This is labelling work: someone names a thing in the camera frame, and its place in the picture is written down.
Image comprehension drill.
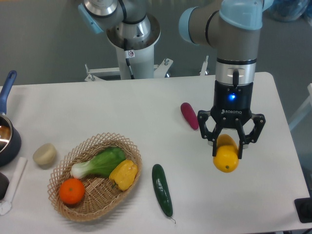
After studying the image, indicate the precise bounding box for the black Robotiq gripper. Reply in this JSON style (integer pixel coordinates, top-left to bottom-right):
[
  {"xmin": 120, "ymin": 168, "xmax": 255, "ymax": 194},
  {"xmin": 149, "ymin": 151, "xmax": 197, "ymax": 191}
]
[{"xmin": 197, "ymin": 81, "xmax": 266, "ymax": 159}]

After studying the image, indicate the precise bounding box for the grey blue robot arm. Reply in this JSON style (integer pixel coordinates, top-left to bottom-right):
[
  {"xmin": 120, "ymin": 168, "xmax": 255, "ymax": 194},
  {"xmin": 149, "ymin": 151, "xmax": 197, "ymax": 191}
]
[{"xmin": 78, "ymin": 0, "xmax": 272, "ymax": 156}]

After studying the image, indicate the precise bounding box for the woven wicker basket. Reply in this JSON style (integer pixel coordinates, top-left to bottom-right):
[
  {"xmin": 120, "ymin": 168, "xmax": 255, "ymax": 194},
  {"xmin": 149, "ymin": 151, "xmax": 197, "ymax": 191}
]
[{"xmin": 48, "ymin": 133, "xmax": 142, "ymax": 222}]

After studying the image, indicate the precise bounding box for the purple sweet potato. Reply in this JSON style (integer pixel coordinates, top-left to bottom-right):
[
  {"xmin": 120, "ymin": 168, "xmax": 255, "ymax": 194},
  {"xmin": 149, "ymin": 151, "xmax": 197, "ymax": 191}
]
[{"xmin": 180, "ymin": 102, "xmax": 199, "ymax": 130}]

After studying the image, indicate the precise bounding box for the dark green cucumber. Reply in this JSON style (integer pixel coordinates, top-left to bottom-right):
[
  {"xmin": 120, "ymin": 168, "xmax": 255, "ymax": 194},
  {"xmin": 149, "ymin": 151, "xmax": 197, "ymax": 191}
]
[{"xmin": 152, "ymin": 164, "xmax": 176, "ymax": 224}]

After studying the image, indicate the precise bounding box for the black device at edge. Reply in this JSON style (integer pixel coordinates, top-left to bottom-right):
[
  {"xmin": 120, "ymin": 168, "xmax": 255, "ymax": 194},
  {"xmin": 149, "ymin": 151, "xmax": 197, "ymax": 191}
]
[{"xmin": 294, "ymin": 197, "xmax": 312, "ymax": 223}]

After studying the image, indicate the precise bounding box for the blue plastic bag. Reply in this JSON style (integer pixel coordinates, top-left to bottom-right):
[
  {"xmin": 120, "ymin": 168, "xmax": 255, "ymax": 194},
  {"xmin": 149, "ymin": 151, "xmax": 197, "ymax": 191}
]
[{"xmin": 266, "ymin": 0, "xmax": 311, "ymax": 22}]

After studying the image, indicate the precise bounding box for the yellow bell pepper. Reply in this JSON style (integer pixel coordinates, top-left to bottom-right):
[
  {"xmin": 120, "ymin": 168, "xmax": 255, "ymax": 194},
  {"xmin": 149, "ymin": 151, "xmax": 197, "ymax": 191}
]
[{"xmin": 109, "ymin": 159, "xmax": 138, "ymax": 191}]

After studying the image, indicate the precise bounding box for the green bok choy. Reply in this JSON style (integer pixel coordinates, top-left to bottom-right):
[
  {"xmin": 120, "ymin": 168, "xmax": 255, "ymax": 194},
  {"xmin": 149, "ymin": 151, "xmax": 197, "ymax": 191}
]
[{"xmin": 70, "ymin": 147, "xmax": 126, "ymax": 179}]

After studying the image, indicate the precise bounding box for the orange fruit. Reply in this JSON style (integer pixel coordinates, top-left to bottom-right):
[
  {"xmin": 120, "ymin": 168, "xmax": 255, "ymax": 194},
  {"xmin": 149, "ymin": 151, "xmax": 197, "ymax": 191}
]
[{"xmin": 59, "ymin": 178, "xmax": 85, "ymax": 205}]

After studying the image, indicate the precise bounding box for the beige potato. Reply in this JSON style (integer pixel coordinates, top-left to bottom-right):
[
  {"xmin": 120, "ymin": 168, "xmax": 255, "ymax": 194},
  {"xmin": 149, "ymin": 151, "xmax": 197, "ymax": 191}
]
[{"xmin": 33, "ymin": 143, "xmax": 57, "ymax": 166}]

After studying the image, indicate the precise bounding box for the dark round object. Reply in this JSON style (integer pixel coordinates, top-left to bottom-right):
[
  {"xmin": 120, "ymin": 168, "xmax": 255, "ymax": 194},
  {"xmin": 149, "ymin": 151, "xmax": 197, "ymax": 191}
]
[{"xmin": 0, "ymin": 173, "xmax": 9, "ymax": 200}]

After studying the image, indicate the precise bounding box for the white rolled cloth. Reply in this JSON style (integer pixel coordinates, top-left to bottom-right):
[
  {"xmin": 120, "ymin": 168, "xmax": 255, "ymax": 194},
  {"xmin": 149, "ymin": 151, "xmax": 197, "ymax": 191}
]
[{"xmin": 0, "ymin": 157, "xmax": 27, "ymax": 216}]

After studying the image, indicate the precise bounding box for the white frame at right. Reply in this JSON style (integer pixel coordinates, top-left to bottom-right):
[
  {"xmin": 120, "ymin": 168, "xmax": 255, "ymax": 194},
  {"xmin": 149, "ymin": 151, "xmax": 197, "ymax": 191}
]
[{"xmin": 288, "ymin": 83, "xmax": 312, "ymax": 131}]

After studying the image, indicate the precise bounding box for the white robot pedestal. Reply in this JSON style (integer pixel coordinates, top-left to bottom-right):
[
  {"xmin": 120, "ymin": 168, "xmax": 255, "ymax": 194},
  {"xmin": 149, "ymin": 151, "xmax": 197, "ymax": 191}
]
[{"xmin": 106, "ymin": 13, "xmax": 161, "ymax": 65}]

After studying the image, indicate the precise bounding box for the white metal base frame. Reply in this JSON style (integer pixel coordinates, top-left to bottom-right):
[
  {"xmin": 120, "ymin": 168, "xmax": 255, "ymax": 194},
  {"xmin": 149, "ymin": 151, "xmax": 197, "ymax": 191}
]
[{"xmin": 84, "ymin": 55, "xmax": 210, "ymax": 82}]

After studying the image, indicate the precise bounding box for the blue handled saucepan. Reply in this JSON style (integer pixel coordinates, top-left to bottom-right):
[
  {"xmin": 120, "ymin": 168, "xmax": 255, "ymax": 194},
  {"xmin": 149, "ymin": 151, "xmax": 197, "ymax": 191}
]
[{"xmin": 0, "ymin": 70, "xmax": 21, "ymax": 167}]

